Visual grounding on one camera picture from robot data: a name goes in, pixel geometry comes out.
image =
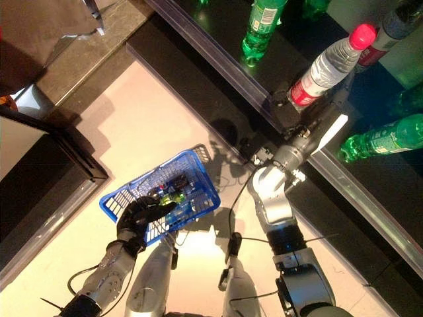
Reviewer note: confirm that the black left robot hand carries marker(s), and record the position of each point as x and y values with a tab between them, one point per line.
138	218

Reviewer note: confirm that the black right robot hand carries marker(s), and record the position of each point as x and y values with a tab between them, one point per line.
317	128

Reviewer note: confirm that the Pepsi cola bottle blue cap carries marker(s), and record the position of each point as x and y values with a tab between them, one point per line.
178	183

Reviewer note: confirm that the clear water bottle pink cap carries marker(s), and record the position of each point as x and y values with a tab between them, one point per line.
330	66

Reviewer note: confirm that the blue plastic shopping basket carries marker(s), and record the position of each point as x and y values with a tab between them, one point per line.
211	201

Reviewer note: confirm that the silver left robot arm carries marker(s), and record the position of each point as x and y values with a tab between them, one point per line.
105	280

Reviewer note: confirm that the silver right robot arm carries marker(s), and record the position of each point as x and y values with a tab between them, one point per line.
274	198

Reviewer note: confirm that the green Sprite bottle yellow cap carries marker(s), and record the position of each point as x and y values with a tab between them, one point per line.
408	99
261	29
314	5
380	138

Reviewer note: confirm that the silver left robot leg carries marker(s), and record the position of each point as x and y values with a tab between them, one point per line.
148	284

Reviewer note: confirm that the silver robot leg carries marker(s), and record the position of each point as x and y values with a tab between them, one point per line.
148	284
239	287

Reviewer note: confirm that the white shelf back panel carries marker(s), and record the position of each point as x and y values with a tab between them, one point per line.
403	69

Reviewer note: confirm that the black display cabinet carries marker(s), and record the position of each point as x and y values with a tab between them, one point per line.
33	185

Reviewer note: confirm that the bluish water bottle red cap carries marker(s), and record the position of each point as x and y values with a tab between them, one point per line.
386	33

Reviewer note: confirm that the silver right robot leg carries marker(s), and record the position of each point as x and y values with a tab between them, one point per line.
239	287

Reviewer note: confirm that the black shelf base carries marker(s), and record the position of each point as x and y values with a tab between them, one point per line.
198	86

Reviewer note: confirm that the small orange object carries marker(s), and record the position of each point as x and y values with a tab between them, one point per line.
6	103

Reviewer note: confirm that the brown covered stand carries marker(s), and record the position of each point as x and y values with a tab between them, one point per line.
33	33

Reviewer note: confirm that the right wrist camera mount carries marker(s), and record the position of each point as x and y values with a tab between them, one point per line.
262	155

